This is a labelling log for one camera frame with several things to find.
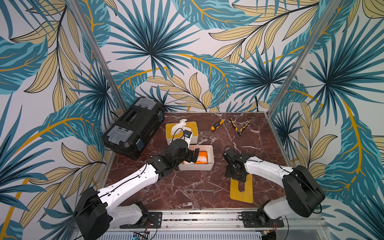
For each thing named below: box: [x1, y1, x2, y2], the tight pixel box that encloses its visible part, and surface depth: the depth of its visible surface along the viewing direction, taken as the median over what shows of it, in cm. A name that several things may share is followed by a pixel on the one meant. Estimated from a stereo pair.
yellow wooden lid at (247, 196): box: [230, 174, 254, 204], surface depth 84 cm
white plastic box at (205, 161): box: [178, 145, 215, 171], surface depth 88 cm
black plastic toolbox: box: [102, 96, 166, 160], surface depth 92 cm
